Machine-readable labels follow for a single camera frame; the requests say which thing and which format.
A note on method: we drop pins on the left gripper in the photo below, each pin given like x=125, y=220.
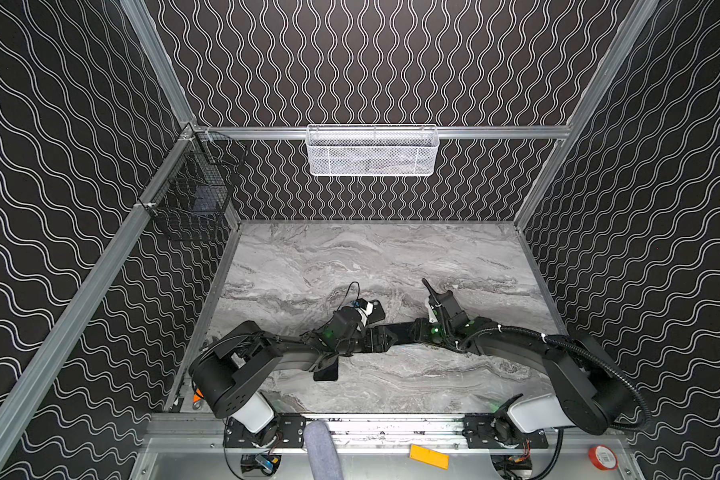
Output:
x=381, y=339

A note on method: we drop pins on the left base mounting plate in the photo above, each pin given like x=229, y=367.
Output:
x=264, y=432

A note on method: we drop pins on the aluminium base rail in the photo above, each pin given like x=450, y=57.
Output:
x=351, y=433

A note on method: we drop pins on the base mounting plate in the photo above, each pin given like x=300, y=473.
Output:
x=264, y=432
x=504, y=433

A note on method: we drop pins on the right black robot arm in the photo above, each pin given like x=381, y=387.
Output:
x=589, y=391

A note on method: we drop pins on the blue phone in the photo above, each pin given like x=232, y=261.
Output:
x=405, y=333

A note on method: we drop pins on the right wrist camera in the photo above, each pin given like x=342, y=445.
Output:
x=445, y=308

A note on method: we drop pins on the red tape roll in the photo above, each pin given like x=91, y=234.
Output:
x=603, y=458

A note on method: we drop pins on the black wire basket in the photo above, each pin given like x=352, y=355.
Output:
x=193, y=204

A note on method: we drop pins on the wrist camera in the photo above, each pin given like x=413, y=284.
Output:
x=445, y=308
x=364, y=307

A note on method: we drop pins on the grey cloth roll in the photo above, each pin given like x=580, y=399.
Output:
x=321, y=452

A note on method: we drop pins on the white mesh basket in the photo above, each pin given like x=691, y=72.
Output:
x=365, y=150

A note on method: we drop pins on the black phone screen up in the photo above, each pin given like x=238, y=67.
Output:
x=328, y=374

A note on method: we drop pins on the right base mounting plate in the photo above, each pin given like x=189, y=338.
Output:
x=504, y=433

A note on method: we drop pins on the yellow card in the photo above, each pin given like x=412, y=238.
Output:
x=429, y=457

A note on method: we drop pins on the black phone case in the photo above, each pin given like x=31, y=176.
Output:
x=374, y=312

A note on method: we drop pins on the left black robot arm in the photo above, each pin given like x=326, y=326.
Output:
x=230, y=372

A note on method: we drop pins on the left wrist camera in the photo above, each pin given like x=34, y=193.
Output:
x=364, y=307

